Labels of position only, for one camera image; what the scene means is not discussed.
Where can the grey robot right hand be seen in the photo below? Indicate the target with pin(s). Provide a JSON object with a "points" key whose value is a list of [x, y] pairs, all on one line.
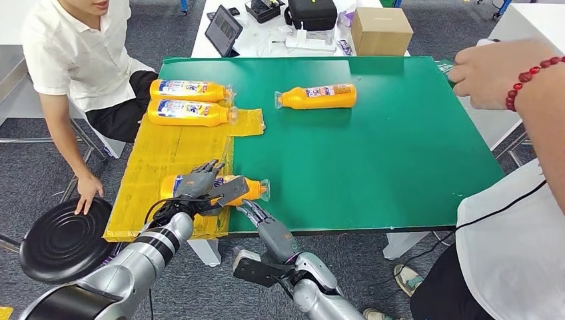
{"points": [[278, 243]]}

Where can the seated person's right hand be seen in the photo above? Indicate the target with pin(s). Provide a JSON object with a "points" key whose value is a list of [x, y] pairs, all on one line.
{"points": [[88, 192]]}

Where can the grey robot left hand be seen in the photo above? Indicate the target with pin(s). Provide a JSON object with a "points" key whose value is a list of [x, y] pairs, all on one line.
{"points": [[196, 183]]}

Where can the standing person's right hand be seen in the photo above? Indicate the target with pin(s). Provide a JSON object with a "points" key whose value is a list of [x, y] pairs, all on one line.
{"points": [[494, 75]]}

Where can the orange detergent bottle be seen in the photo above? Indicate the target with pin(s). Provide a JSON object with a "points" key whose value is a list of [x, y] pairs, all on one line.
{"points": [[185, 118], [167, 186], [185, 96], [318, 100]]}

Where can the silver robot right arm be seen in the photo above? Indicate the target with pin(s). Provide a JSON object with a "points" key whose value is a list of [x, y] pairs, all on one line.
{"points": [[318, 300]]}

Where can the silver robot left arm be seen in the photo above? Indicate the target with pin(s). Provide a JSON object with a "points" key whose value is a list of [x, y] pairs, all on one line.
{"points": [[132, 265]]}

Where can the seated person's right forearm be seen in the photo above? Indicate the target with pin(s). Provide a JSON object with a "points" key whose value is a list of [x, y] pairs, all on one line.
{"points": [[70, 154]]}

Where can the standing person's right forearm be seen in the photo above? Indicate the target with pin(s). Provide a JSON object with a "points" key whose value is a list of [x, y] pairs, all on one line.
{"points": [[547, 115]]}

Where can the yellow plastic-wrapped board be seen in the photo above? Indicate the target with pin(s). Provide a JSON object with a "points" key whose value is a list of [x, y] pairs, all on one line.
{"points": [[172, 150]]}

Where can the green bag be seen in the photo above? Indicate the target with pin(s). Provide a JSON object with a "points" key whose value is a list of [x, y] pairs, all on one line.
{"points": [[443, 67]]}

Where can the black ridged round stool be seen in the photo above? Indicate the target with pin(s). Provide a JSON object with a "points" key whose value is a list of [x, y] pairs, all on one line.
{"points": [[66, 243]]}

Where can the blue chair leg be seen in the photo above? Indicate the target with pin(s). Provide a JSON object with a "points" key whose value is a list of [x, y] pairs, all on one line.
{"points": [[502, 6], [183, 5]]}

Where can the white table leg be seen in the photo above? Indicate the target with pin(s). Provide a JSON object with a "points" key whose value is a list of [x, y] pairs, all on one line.
{"points": [[404, 246], [207, 254]]}

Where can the brown cardboard box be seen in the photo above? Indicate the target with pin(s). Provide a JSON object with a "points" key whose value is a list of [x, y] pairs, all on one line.
{"points": [[382, 32]]}

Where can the pale green sneaker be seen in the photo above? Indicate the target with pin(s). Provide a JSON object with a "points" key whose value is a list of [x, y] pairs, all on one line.
{"points": [[407, 280], [377, 315]]}

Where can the green table mat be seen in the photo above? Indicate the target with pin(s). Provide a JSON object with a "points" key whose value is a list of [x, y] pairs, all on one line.
{"points": [[375, 150]]}

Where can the seated person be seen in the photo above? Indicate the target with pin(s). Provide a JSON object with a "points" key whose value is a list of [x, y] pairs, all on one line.
{"points": [[75, 57]]}

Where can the steel table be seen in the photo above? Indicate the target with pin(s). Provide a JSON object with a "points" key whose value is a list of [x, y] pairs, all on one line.
{"points": [[9, 75]]}

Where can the yellow scrap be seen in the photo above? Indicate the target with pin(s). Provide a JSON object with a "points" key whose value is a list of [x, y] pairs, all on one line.
{"points": [[5, 313]]}

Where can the purple printed packet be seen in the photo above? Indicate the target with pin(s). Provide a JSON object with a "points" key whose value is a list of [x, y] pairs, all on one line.
{"points": [[345, 47]]}

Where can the dark tablet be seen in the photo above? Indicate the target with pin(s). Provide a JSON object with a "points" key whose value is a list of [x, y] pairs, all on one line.
{"points": [[223, 28]]}

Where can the clear purple pouch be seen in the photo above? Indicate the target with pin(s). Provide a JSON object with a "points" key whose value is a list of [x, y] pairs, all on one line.
{"points": [[346, 17]]}

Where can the white power strip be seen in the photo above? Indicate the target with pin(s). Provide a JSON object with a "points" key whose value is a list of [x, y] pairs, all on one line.
{"points": [[309, 44]]}

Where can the black open tray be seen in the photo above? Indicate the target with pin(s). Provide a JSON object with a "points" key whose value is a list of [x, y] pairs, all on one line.
{"points": [[264, 9]]}

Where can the black carry case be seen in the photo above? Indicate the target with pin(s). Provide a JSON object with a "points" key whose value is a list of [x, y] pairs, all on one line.
{"points": [[311, 13]]}

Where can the standing person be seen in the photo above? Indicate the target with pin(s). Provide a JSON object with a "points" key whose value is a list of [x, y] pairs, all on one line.
{"points": [[507, 269]]}

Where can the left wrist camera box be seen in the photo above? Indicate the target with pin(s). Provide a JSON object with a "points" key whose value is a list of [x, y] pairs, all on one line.
{"points": [[229, 190]]}

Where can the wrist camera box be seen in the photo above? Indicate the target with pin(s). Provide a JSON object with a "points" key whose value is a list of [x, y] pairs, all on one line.
{"points": [[229, 190], [258, 271]]}

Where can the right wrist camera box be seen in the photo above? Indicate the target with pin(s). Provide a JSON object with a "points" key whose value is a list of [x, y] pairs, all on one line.
{"points": [[258, 271]]}

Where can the metal table frame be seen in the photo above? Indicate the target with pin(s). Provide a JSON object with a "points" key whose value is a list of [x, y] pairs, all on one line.
{"points": [[512, 146]]}

